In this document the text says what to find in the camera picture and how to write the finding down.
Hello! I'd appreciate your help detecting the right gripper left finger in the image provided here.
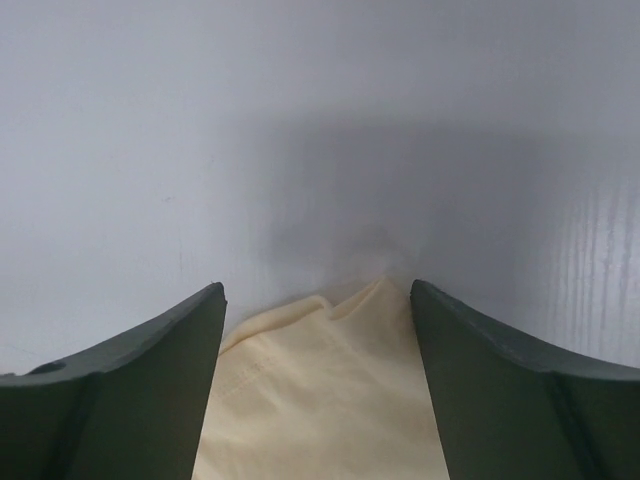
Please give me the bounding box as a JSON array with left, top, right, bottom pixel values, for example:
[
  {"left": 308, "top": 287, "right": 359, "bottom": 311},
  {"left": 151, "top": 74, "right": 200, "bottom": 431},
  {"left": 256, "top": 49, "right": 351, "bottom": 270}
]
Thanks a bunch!
[{"left": 1, "top": 283, "right": 226, "bottom": 479}]

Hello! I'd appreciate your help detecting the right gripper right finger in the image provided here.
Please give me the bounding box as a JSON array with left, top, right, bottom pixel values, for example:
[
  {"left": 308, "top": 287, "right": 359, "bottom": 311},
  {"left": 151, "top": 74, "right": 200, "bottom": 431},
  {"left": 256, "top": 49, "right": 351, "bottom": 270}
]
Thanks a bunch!
[{"left": 410, "top": 280, "right": 639, "bottom": 479}]

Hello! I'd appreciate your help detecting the cream yellow t shirt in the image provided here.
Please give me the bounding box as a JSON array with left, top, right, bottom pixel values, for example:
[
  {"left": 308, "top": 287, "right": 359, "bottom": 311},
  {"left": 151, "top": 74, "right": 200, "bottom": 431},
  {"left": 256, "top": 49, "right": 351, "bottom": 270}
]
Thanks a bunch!
[{"left": 193, "top": 278, "right": 448, "bottom": 479}]

